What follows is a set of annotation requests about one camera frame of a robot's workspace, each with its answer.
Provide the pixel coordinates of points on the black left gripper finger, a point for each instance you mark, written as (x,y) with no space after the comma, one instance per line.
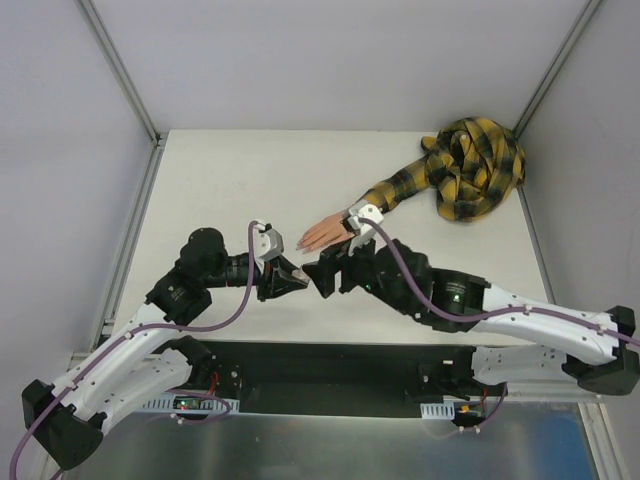
(277,287)
(287,268)

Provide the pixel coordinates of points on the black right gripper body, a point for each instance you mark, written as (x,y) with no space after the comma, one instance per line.
(343,271)

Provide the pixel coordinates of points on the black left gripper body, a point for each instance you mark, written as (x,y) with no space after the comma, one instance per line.
(267,280)

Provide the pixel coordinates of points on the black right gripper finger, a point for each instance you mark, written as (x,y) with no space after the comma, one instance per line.
(334,256)
(323,276)

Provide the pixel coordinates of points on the nail polish bottle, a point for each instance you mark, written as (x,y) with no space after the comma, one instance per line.
(301,275)

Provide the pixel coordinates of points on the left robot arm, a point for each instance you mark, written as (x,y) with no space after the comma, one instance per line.
(155,351)

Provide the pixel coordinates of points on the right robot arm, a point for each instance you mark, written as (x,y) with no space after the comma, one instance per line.
(558,343)

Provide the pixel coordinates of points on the mannequin hand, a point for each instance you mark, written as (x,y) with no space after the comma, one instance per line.
(327,232)

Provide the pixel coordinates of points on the yellow plaid shirt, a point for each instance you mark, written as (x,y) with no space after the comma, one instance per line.
(473,164)

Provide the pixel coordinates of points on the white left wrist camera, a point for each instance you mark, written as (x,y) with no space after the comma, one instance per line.
(267,243)

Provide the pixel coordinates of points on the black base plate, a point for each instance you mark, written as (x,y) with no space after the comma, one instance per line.
(353,380)

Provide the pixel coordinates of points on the left white cable duct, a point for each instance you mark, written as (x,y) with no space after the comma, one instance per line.
(167,403)

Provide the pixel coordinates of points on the white cable duct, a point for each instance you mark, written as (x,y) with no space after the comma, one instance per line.
(167,403)
(450,410)

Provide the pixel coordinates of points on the right white cable duct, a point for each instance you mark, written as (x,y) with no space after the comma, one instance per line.
(450,410)

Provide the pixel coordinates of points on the right aluminium frame post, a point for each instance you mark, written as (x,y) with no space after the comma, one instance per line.
(580,25)

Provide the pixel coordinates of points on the aluminium frame post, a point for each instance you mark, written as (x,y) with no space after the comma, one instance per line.
(118,69)
(580,25)

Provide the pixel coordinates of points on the left aluminium frame post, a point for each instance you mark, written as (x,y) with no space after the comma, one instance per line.
(118,69)

